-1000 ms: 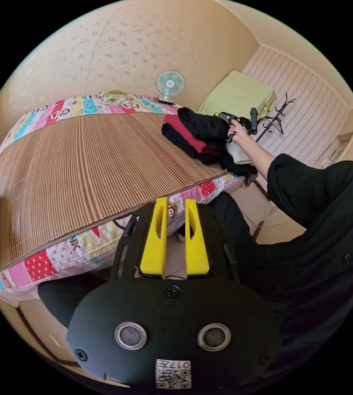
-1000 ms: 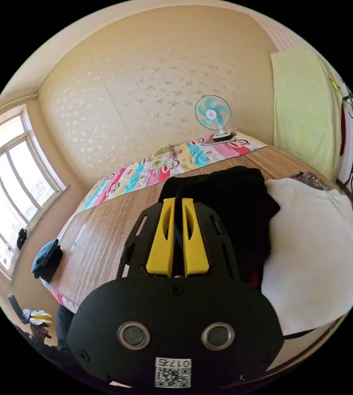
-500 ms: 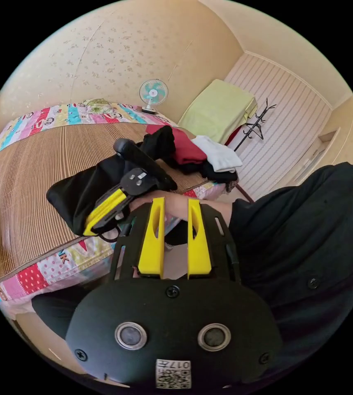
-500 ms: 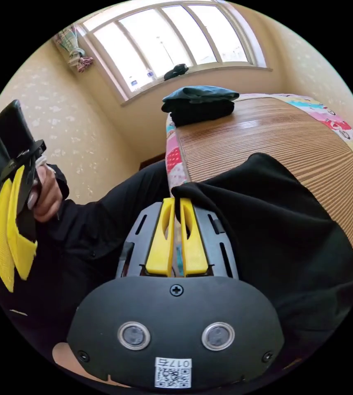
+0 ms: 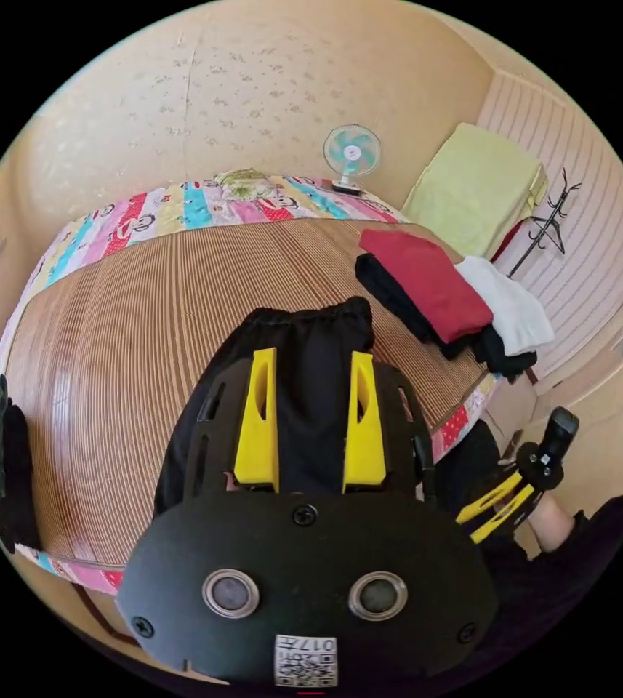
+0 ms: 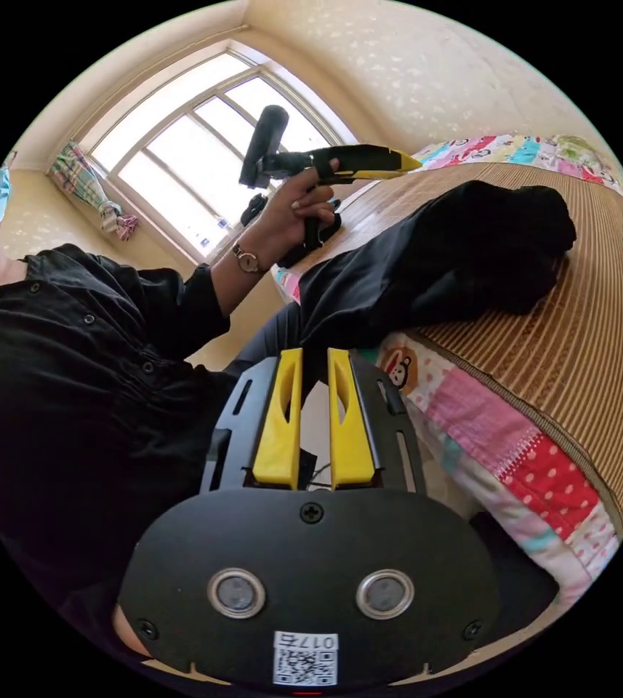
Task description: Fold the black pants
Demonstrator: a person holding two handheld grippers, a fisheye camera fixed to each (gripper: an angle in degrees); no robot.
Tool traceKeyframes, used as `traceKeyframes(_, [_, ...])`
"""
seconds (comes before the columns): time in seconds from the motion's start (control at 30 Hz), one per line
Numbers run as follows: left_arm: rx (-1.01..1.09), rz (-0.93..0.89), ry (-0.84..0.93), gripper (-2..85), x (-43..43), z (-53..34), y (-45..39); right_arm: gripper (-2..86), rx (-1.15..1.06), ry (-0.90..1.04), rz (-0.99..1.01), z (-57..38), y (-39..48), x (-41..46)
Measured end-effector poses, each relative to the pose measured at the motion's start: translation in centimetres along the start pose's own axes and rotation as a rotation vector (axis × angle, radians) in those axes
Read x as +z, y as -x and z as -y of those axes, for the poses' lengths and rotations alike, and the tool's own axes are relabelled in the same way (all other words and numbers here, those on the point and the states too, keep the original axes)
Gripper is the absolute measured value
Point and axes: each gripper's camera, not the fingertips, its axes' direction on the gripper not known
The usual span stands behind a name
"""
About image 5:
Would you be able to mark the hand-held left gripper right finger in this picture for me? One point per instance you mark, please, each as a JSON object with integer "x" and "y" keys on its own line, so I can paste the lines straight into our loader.
{"x": 364, "y": 447}

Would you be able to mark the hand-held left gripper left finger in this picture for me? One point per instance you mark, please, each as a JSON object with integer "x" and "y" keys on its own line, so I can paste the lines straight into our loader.
{"x": 257, "y": 436}

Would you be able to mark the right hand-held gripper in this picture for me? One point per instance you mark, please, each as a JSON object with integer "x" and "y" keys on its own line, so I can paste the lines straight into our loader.
{"x": 537, "y": 469}

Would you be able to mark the black pants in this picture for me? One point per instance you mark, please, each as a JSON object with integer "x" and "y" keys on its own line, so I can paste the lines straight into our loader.
{"x": 311, "y": 376}

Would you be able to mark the person's right hand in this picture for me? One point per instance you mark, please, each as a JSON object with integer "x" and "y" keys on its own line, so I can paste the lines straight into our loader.
{"x": 554, "y": 523}

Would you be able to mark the bed with woven mat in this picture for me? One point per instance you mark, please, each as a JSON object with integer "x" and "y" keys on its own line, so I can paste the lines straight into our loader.
{"x": 147, "y": 327}

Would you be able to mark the pile of clothes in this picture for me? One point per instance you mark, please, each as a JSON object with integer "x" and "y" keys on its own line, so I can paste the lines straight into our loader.
{"x": 6, "y": 463}
{"x": 431, "y": 283}

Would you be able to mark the green floral pillow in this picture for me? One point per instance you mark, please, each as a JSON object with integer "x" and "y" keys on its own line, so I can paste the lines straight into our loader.
{"x": 243, "y": 182}

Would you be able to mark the yellow-green folded quilt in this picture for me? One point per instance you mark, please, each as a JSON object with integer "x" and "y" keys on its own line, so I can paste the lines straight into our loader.
{"x": 474, "y": 185}

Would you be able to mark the black coat rack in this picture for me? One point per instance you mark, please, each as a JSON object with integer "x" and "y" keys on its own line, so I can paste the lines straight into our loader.
{"x": 548, "y": 226}

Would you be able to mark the small teal table fan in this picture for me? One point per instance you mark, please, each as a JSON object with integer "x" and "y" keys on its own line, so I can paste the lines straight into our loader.
{"x": 351, "y": 152}

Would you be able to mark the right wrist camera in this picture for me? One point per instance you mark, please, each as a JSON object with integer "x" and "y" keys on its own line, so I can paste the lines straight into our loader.
{"x": 557, "y": 433}

